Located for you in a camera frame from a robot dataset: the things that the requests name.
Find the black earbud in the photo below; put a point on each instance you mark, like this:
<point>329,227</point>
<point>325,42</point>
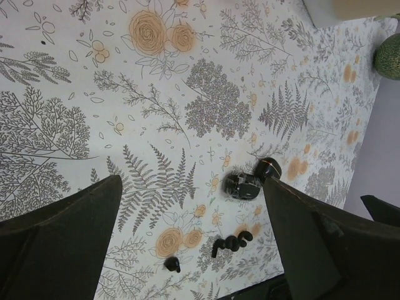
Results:
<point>243,238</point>
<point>232,243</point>
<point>172,264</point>
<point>218,244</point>

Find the green melon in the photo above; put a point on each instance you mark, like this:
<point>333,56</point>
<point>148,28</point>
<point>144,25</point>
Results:
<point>386,58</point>

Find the black gold-trim earbud case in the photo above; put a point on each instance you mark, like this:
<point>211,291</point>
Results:
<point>267,168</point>

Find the floral patterned table mat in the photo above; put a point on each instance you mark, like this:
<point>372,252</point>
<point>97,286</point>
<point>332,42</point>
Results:
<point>172,96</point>

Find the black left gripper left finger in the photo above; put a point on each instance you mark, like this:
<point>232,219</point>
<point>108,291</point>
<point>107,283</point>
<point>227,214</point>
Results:
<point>58,251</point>

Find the taped black earbud case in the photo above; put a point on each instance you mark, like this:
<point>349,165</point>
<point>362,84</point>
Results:
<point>241,186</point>

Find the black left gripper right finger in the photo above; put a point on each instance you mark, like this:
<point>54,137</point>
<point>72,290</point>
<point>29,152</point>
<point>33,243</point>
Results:
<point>328,253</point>

